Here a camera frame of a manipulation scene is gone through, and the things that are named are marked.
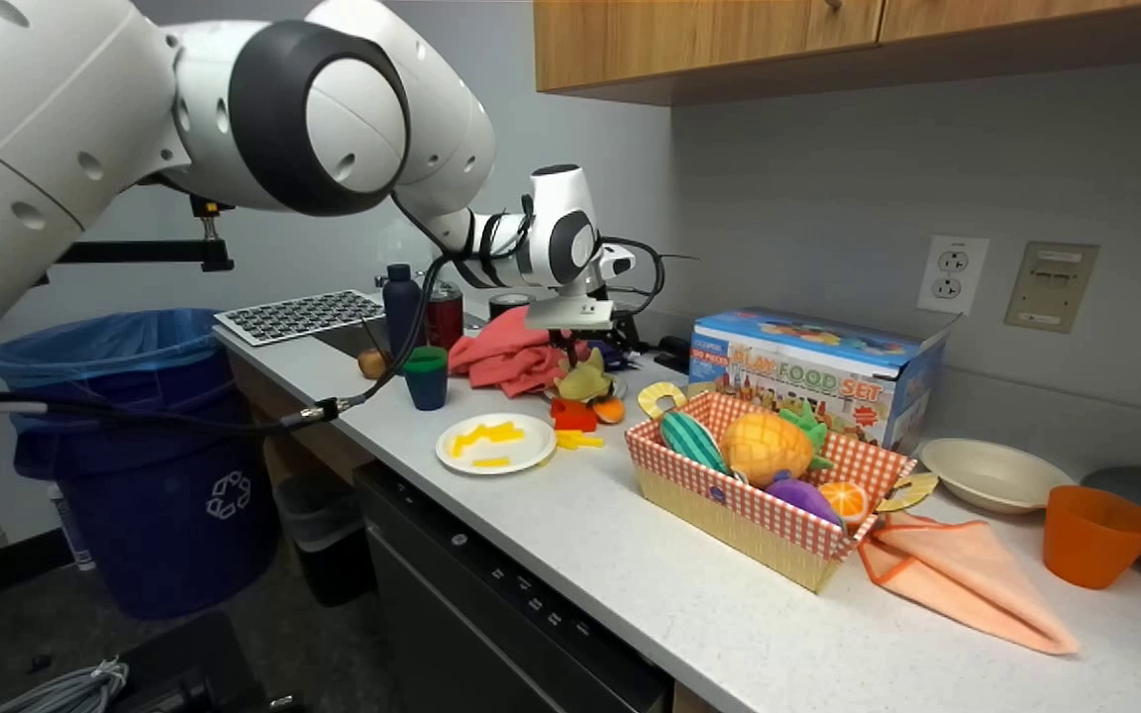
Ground yellow banana plushie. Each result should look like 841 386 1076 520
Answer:
549 346 619 410

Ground red checkered cardboard box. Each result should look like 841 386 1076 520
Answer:
623 388 920 596

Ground blue toy food box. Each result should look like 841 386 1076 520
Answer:
687 310 949 454

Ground navy blue cloth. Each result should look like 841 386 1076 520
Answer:
592 329 640 371

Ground red toy fry holder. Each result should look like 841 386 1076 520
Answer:
547 396 603 437

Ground pink cloth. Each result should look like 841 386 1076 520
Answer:
449 305 573 400

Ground yellow toy fries bunch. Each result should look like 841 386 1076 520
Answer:
549 429 609 454

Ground white paper plate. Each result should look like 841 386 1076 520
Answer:
433 410 557 481

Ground black stapler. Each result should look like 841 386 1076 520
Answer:
647 332 697 377

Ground red cup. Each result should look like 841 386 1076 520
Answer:
424 289 469 354

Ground teal striped plushie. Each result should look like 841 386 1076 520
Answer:
652 410 732 474

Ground green cup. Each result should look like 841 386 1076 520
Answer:
401 346 450 417

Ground dark blue bottle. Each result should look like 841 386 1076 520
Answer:
382 260 428 365

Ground green plushie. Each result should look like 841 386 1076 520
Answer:
780 400 835 461

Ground grey keyboard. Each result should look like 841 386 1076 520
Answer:
209 289 387 354

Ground black dishwasher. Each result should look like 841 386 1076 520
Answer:
357 461 675 713

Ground wooden base cabinet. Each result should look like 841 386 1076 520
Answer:
224 354 376 501

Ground small black waste bin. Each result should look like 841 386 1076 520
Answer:
273 470 376 612

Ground orange slice toy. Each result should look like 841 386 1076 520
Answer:
815 481 876 532

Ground beige bowl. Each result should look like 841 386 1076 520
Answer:
914 437 1063 520

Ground blue recycling bin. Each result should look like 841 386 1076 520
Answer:
0 310 285 627

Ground peach cloth napkin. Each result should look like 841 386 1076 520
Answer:
857 510 1082 662

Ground orange cup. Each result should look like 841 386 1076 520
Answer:
1039 485 1141 596

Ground yellow ring toy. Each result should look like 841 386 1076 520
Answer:
635 377 689 423

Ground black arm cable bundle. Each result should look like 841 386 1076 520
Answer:
0 235 669 437

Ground wooden wall cabinet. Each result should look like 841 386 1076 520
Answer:
532 0 1141 112

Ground white wall outlet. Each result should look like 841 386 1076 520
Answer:
914 235 993 320

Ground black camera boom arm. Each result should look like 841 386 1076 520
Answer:
32 193 239 289

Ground beige wall plate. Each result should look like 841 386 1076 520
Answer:
1004 238 1103 336

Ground grey coiled cable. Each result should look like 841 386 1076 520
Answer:
0 654 135 713

